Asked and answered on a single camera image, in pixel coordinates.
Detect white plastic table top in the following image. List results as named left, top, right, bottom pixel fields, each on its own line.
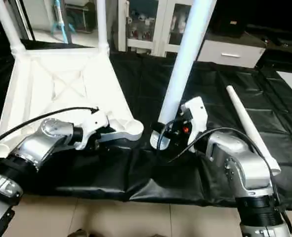
left=0, top=47, right=144, bottom=168

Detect white plastic table leg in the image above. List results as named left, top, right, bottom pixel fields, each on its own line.
left=226, top=85, right=282, bottom=176
left=0, top=0, right=26, bottom=53
left=97, top=0, right=110, bottom=53
left=150, top=0, right=217, bottom=150

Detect black work mat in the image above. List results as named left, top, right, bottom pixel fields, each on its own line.
left=0, top=37, right=292, bottom=206

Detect white drawer unit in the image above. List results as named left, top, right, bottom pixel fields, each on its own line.
left=197, top=39, right=265, bottom=69

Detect white glass door cabinet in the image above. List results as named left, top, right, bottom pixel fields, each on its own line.
left=118, top=0, right=197, bottom=57

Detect light blue stand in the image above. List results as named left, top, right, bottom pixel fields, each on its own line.
left=51, top=0, right=71, bottom=45

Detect dark low sideboard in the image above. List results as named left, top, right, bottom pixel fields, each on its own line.
left=210, top=0, right=292, bottom=65

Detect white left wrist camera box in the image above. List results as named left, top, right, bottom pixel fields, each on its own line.
left=74, top=110, right=111, bottom=151

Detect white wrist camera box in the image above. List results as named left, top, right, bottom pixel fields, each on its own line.
left=179, top=97, right=209, bottom=152
left=74, top=110, right=111, bottom=151

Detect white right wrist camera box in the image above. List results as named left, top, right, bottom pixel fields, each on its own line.
left=179, top=97, right=209, bottom=152

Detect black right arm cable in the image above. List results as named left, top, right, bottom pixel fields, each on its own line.
left=156, top=118, right=281, bottom=178

